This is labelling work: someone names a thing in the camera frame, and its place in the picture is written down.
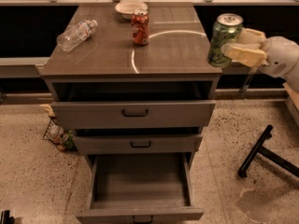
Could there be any red soda can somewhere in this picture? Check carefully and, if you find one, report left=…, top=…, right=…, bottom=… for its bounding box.
left=131, top=8, right=150, bottom=46

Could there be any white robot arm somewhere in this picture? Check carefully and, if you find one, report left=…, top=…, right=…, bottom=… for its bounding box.
left=221, top=28, right=299, bottom=92

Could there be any white bowl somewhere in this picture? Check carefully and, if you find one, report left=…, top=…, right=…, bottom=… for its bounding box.
left=115, top=1, right=148, bottom=20

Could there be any top grey drawer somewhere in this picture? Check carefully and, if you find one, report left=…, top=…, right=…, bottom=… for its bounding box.
left=51, top=101, right=216, bottom=129

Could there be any green soda can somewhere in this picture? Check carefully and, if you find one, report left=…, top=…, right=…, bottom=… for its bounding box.
left=207, top=13, right=243, bottom=68

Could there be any black object bottom left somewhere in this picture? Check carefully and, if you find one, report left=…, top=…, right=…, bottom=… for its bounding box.
left=0, top=210, right=15, bottom=224

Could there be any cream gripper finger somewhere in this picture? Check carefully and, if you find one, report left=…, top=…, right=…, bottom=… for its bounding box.
left=221, top=43, right=267, bottom=67
left=237, top=28, right=266, bottom=44

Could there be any middle grey drawer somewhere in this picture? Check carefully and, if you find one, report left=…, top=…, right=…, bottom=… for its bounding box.
left=74, top=134, right=202, bottom=155

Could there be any wooden table corner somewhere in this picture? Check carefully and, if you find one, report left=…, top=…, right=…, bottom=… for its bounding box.
left=283, top=83, right=299, bottom=127

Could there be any wire basket with items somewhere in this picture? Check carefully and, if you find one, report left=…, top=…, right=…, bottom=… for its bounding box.
left=43, top=118, right=76, bottom=151

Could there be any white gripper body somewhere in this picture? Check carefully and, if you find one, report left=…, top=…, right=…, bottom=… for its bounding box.
left=259, top=36, right=299, bottom=78

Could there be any grey drawer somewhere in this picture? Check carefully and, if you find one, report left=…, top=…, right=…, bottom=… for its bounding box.
left=51, top=101, right=216, bottom=129
left=74, top=134, right=202, bottom=155
left=77, top=153, right=204, bottom=224

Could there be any bottom grey drawer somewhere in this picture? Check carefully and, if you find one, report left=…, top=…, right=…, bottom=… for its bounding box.
left=77, top=153, right=204, bottom=224

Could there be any grey drawer cabinet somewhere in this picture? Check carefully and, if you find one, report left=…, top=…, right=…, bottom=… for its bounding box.
left=40, top=2, right=223, bottom=224

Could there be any clear plastic water bottle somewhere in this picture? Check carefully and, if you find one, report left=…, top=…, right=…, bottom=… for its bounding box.
left=57, top=20, right=97, bottom=52

